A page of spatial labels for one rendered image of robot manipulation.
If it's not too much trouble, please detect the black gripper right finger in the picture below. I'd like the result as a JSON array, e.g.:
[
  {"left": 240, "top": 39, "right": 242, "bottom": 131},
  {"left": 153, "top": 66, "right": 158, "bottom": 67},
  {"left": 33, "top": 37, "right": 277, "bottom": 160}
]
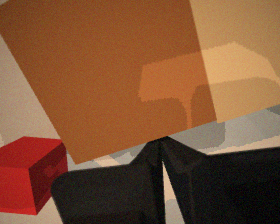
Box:
[{"left": 159, "top": 136, "right": 280, "bottom": 224}]

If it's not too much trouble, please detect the red square block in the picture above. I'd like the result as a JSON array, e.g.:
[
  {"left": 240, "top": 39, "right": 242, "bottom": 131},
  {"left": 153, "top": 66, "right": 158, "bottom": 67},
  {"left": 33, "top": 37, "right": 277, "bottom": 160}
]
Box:
[{"left": 0, "top": 136, "right": 68, "bottom": 215}]

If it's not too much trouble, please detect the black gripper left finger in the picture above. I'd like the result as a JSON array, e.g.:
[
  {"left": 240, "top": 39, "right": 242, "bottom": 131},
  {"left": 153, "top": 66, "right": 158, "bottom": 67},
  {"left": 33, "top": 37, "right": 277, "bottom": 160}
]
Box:
[{"left": 50, "top": 139, "right": 166, "bottom": 224}]

